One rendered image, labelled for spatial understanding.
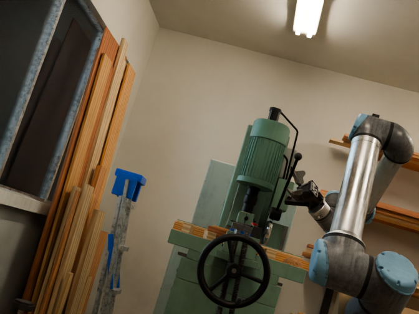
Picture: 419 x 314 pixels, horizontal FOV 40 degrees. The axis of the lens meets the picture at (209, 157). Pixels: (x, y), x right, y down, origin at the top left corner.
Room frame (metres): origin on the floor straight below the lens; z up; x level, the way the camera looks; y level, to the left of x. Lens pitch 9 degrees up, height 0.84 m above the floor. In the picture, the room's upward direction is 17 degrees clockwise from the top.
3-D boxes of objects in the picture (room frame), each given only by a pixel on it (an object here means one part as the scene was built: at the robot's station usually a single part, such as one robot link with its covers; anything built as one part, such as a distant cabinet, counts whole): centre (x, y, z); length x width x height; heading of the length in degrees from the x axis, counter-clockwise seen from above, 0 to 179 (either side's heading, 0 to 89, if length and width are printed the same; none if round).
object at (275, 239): (2.81, -0.40, 1.02); 0.09 x 0.07 x 0.12; 87
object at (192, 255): (2.57, -0.24, 0.82); 0.40 x 0.21 x 0.04; 87
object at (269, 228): (2.76, -0.37, 1.02); 0.12 x 0.03 x 0.12; 177
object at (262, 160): (2.63, -0.24, 1.35); 0.18 x 0.18 x 0.31
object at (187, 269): (2.76, -0.24, 0.76); 0.57 x 0.45 x 0.09; 177
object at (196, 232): (2.63, -0.27, 0.92); 0.67 x 0.02 x 0.04; 87
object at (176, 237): (2.53, -0.24, 0.87); 0.61 x 0.30 x 0.06; 87
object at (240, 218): (2.65, -0.24, 1.03); 0.14 x 0.07 x 0.09; 177
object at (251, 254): (2.44, -0.23, 0.91); 0.15 x 0.14 x 0.09; 87
